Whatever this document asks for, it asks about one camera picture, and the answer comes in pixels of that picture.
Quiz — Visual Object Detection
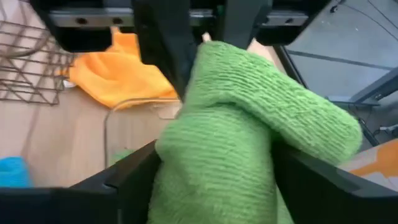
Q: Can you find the black aluminium table frame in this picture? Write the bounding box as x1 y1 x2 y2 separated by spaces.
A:
273 43 398 106

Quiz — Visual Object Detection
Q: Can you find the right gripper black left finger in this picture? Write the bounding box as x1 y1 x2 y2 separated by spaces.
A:
0 139 161 224

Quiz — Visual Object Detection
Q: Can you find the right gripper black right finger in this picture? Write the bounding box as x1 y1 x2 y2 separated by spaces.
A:
272 141 398 224

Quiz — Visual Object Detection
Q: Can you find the bronze wire basket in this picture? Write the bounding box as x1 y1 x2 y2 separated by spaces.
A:
0 0 75 106

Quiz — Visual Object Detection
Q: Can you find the orange microfiber towel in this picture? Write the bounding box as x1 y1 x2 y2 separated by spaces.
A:
63 27 178 110

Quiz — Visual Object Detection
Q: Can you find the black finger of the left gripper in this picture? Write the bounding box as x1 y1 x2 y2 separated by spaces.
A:
217 0 273 50
132 0 200 101

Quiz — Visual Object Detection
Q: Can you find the blue microfiber towel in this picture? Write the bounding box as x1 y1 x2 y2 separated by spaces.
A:
0 155 34 189

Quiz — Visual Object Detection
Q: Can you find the green microfiber towel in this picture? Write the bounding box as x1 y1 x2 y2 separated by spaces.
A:
146 40 364 224

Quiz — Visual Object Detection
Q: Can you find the clear plastic bin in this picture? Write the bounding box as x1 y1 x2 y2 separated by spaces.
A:
104 96 183 170

